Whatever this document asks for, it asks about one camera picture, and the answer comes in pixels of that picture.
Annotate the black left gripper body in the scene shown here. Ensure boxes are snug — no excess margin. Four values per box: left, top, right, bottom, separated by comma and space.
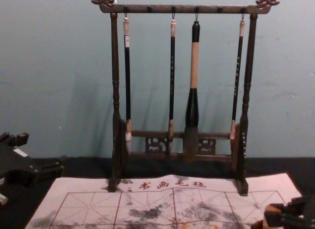
0, 139, 42, 182

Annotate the brown and white brush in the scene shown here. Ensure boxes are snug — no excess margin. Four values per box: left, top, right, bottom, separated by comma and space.
252, 203, 284, 229

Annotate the black table cloth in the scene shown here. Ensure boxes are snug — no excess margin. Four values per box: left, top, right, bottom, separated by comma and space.
0, 154, 315, 229

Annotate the white felt mat red grid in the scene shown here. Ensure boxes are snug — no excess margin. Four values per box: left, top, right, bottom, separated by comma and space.
24, 173, 303, 229

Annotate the thin black brush white label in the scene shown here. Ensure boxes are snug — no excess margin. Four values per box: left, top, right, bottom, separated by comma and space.
122, 13, 132, 156

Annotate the thin black calligraphy brush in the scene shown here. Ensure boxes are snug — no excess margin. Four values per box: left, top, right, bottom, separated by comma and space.
229, 13, 247, 141
167, 13, 178, 154

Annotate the large black and cream brush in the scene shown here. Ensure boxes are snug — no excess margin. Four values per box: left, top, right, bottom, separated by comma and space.
182, 12, 200, 164

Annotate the dark wooden brush rack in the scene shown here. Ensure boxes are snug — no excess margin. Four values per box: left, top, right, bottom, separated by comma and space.
86, 0, 287, 196

